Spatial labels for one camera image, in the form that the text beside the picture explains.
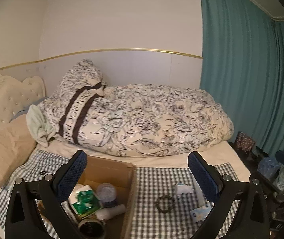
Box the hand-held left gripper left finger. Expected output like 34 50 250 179
5 150 88 239

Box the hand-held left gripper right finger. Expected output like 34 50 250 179
188 151 278 239

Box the green packet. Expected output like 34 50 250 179
71 190 100 215

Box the clear plastic jar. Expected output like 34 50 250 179
96 183 119 207

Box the brown cardboard box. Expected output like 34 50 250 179
33 156 136 239

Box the white bottle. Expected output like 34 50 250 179
96 204 127 221

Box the blue water bottle pack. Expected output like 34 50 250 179
258 157 281 182

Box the grey strip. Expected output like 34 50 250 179
194 179 207 206

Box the dark bags pile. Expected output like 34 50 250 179
239 144 264 170

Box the dark patterned bag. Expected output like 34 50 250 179
234 131 256 152

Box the checked cloth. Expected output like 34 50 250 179
0 149 239 239

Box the pale green towel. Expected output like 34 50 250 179
26 104 57 147

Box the beige pillow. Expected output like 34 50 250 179
0 117 37 188

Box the floral duvet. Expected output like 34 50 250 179
82 83 234 157

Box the floral pillow with dark stripes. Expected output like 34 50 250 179
36 58 107 146

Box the teal curtain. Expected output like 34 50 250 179
198 0 284 155

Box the black hair tie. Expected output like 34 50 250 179
155 195 175 213

